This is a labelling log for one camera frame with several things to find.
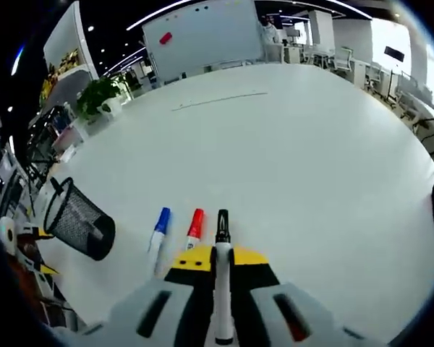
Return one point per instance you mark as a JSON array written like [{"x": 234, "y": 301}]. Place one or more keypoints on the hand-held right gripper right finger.
[{"x": 282, "y": 311}]

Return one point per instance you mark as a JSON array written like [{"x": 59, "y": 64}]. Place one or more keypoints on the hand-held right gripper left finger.
[{"x": 148, "y": 311}]

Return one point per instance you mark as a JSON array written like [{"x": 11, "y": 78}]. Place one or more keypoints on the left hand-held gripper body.
[{"x": 8, "y": 235}]

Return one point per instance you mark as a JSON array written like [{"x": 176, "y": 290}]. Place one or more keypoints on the black mesh pen holder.
[{"x": 79, "y": 226}]

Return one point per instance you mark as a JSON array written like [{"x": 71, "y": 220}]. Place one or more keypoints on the black cap whiteboard marker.
[
  {"x": 56, "y": 185},
  {"x": 223, "y": 282}
]

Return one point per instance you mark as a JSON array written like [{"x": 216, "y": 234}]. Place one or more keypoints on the blue cap whiteboard marker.
[{"x": 162, "y": 226}]

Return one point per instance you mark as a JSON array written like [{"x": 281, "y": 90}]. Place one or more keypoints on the red cap whiteboard marker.
[{"x": 196, "y": 226}]

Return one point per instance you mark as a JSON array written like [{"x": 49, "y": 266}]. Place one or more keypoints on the large white whiteboard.
[{"x": 206, "y": 36}]

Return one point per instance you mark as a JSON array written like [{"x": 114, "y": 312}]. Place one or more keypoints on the red whiteboard eraser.
[{"x": 165, "y": 38}]

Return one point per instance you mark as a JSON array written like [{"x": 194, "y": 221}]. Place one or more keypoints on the green potted plant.
[{"x": 97, "y": 95}]

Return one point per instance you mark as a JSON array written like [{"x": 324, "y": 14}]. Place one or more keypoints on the white snack display shelf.
[{"x": 67, "y": 61}]

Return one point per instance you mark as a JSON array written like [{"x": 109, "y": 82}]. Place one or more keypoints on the white office chair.
[{"x": 343, "y": 58}]

